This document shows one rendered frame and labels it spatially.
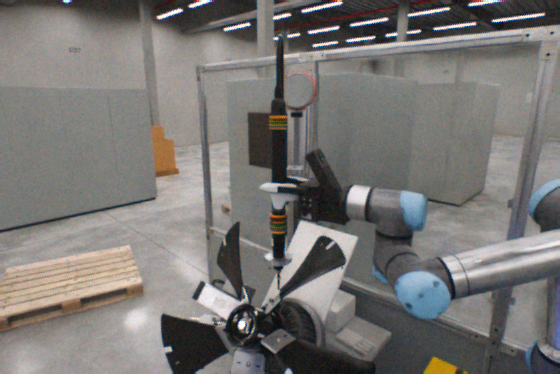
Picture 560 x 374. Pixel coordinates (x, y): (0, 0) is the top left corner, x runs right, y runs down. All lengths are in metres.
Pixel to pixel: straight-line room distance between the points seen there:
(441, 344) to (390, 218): 1.01
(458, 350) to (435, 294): 1.02
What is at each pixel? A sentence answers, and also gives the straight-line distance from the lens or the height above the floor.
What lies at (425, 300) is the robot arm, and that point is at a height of 1.53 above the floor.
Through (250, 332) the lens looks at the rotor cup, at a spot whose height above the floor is 1.22.
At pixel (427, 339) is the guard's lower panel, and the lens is 1.65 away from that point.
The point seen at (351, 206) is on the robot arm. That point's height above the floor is 1.63.
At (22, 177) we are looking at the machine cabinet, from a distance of 6.16.
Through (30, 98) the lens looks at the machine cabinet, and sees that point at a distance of 6.11.
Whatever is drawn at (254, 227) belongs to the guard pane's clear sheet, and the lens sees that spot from 2.03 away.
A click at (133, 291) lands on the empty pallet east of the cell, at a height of 0.07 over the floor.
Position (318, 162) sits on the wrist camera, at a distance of 0.73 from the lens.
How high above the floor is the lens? 1.84
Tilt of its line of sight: 15 degrees down
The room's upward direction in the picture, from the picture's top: straight up
